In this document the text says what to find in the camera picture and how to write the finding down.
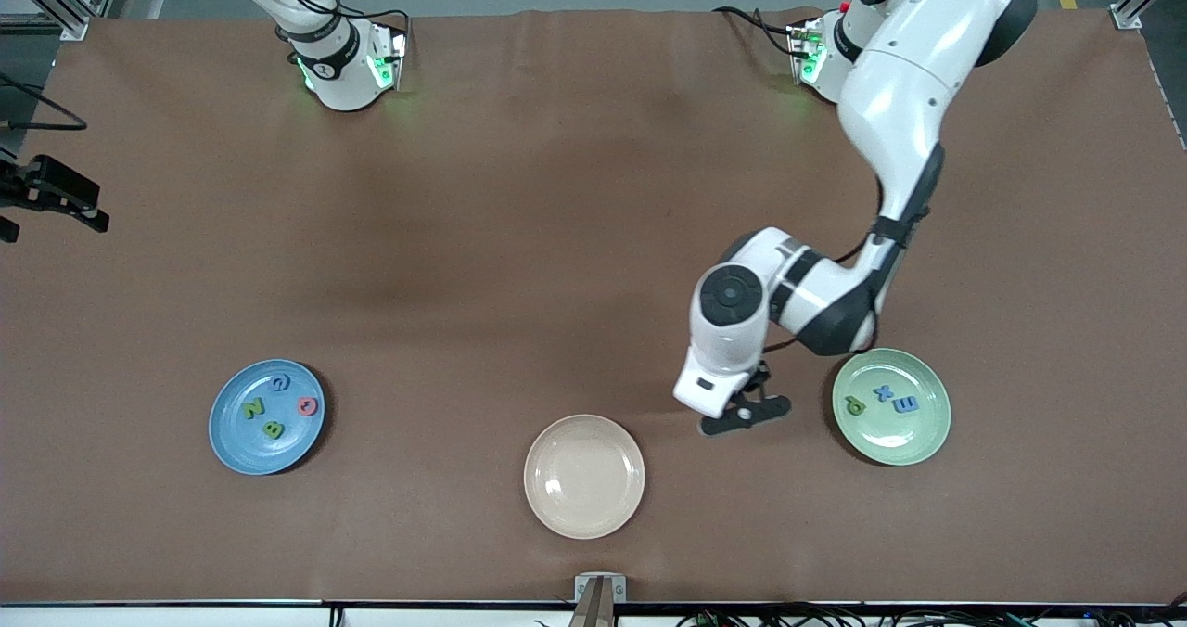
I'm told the beige plate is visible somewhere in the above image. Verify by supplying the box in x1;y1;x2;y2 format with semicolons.
523;414;646;541

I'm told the green plate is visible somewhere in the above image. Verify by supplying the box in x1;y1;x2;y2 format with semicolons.
832;348;952;467

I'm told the blue plate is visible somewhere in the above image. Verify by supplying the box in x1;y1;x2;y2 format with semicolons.
208;359;327;477

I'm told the black cable tangle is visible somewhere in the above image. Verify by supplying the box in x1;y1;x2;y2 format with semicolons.
675;602;1187;627

